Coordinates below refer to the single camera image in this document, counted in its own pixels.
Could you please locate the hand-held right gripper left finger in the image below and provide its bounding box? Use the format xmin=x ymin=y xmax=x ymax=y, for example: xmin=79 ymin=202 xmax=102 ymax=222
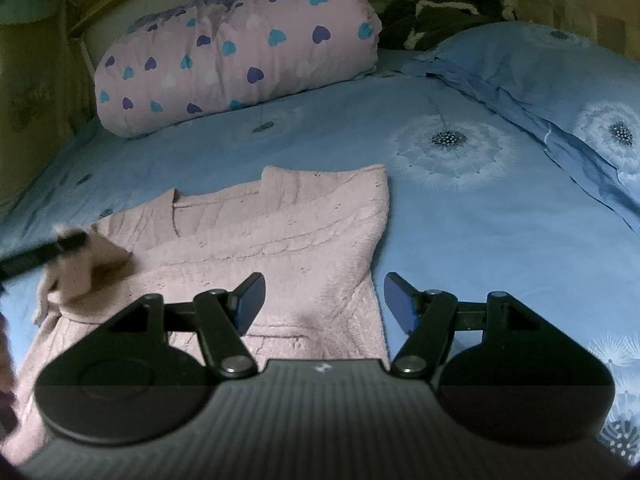
xmin=107 ymin=272 xmax=267 ymax=379

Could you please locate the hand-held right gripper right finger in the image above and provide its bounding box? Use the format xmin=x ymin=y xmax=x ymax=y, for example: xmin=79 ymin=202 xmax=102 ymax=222
xmin=383 ymin=272 xmax=544 ymax=379

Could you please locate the dark garment with white trim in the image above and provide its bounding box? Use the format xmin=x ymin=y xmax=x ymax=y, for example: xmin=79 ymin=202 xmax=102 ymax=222
xmin=380 ymin=0 xmax=521 ymax=52

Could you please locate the blue dandelion pillow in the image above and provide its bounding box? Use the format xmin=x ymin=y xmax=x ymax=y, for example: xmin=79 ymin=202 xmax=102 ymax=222
xmin=400 ymin=20 xmax=640 ymax=233

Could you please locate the blue dandelion bed sheet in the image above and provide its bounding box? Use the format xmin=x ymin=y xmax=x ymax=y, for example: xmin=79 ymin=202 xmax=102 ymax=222
xmin=0 ymin=50 xmax=640 ymax=466

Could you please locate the pink knitted sweater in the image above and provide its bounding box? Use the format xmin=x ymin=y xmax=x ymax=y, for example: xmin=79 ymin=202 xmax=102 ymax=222
xmin=17 ymin=164 xmax=391 ymax=461

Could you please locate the pink heart-print quilt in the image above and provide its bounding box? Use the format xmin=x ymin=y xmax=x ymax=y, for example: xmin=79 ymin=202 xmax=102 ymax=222
xmin=94 ymin=0 xmax=383 ymax=139

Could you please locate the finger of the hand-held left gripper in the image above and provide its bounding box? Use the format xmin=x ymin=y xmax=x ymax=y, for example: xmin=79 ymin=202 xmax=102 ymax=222
xmin=0 ymin=231 xmax=87 ymax=282

